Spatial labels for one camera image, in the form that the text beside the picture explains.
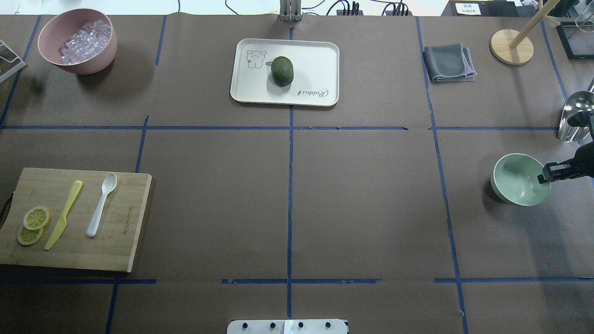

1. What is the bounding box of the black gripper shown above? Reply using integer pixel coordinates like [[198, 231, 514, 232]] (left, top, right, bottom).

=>
[[537, 111, 594, 184]]

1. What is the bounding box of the light green bowl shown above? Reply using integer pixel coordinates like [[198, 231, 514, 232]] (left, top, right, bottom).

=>
[[490, 154, 551, 206]]

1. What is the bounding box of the white plastic spoon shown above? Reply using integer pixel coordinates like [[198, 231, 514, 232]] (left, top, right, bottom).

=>
[[86, 173, 117, 238]]

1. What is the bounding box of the pink bowl with ice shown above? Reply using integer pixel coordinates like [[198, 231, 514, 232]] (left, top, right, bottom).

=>
[[38, 8, 117, 75]]

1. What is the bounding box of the metal scoop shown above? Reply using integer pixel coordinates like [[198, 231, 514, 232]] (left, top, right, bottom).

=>
[[558, 88, 594, 142]]

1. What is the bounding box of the wooden mug tree stand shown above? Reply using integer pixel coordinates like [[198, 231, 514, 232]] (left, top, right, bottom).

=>
[[490, 0, 561, 65]]

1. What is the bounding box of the grey folded cloth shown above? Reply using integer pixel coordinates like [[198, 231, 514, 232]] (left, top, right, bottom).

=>
[[423, 44, 477, 82]]

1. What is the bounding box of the cream rabbit tray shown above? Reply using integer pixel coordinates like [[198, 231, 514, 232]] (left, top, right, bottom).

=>
[[230, 39, 340, 107]]

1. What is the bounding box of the green lime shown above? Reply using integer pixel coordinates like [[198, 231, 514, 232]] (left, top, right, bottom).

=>
[[270, 56, 294, 87]]

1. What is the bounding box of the bamboo cutting board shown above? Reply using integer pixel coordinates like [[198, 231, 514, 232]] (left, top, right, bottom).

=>
[[0, 167, 152, 273]]

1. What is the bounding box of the yellow plastic knife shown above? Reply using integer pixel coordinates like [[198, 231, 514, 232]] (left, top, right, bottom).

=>
[[44, 180, 83, 251]]

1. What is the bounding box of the lemon slice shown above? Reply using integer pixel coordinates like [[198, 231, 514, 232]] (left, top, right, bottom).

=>
[[17, 226, 45, 246], [23, 206, 51, 231]]

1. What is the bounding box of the aluminium frame post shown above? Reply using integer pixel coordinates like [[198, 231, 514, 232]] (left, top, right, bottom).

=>
[[279, 0, 303, 22]]

